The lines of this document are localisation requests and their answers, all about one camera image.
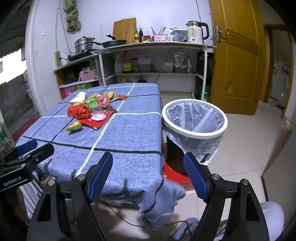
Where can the person's light trouser leg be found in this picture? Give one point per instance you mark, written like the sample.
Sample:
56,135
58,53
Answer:
272,215

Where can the white plastic tub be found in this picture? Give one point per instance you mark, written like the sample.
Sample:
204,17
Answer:
168,67

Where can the clear plastic bottle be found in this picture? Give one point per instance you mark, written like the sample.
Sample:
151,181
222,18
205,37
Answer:
117,66

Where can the yellow green wrapper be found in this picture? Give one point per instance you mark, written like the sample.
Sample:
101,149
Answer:
74,126

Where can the red lidded jar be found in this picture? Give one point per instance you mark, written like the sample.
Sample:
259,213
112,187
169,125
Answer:
147,38

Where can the white paper bag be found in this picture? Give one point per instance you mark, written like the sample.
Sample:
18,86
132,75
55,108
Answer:
77,97

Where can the black induction cooker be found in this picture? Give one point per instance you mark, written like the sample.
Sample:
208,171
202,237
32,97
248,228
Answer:
77,55

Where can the dark silver wrapper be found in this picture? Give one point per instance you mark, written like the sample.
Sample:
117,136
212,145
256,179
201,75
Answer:
112,110

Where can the small green bottle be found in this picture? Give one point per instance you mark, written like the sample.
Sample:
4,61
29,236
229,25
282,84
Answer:
205,96

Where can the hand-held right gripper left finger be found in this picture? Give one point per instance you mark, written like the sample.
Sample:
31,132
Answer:
101,176

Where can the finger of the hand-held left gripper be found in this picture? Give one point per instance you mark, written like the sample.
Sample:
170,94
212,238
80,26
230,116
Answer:
26,147
41,150

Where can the striped cloth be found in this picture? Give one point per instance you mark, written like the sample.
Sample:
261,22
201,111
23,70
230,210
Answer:
30,194

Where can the white round lid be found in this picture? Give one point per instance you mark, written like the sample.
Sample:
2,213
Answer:
98,116

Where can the steel steamer pot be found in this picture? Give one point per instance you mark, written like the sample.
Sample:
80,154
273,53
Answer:
83,44

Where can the yellowed power strip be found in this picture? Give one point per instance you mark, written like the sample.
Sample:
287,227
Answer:
57,58

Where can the clear plastic container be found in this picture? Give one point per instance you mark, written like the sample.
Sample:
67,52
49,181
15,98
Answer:
179,34

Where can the white electric kettle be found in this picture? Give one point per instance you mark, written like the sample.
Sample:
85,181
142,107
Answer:
196,32

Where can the green snack packet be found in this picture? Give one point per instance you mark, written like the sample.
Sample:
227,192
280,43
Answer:
83,86

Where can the blue checked tablecloth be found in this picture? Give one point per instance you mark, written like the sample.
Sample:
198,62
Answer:
129,129

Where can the yellow snack packet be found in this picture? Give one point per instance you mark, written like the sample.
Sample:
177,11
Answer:
108,94

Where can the small dark jar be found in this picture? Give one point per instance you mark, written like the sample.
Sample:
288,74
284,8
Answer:
134,66

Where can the green hanging cloth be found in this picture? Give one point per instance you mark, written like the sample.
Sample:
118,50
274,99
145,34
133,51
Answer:
72,20

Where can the white round trash bin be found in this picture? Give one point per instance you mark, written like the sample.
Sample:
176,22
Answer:
194,136

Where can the red plastic bag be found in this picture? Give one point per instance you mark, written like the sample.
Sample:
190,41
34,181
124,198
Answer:
78,111

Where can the red doormat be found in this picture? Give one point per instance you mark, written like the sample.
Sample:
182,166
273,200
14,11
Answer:
23,127

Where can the pink chopstick holder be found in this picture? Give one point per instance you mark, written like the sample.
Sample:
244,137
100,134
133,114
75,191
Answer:
160,37

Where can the green oil bottle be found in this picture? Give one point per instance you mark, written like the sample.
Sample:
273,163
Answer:
136,36

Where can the red round lid cup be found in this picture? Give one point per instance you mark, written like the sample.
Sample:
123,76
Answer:
104,100

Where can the bunch of chopsticks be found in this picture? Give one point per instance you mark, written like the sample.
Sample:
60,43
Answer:
159,30

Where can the dark sauce bottle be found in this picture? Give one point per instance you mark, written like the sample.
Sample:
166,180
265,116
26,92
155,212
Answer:
140,36

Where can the wooden shelf cabinet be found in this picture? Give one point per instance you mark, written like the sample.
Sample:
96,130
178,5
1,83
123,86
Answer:
57,76

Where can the wooden cutting board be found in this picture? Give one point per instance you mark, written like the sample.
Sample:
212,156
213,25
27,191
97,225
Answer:
124,30

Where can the yellow label soy sauce bottle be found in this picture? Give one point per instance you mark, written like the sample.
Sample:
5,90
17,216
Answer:
126,66

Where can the red packet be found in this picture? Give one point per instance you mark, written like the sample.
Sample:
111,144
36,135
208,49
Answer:
96,124

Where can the pink snack packet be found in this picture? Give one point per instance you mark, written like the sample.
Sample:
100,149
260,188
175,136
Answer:
68,92

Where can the pink plastic basket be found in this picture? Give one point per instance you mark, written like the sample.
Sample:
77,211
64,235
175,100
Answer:
87,75

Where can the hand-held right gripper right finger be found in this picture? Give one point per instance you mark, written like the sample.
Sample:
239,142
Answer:
195,176

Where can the white wall switch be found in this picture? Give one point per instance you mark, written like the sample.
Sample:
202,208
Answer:
43,33

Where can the white crumpled plastic bag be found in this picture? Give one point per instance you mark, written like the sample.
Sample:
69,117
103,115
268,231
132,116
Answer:
181,59

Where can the orange sachet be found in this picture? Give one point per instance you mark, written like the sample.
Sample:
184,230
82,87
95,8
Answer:
120,96

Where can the red yellow floor mat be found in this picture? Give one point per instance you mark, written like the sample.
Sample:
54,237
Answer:
175,177

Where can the yellow wooden door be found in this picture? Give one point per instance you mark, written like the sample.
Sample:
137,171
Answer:
238,69

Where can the black frying pan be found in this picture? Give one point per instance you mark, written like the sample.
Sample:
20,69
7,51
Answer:
113,42

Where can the clear plastic bin liner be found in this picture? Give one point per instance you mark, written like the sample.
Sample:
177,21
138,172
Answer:
196,115

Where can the white metal kitchen rack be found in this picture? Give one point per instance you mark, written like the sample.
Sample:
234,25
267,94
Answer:
150,45

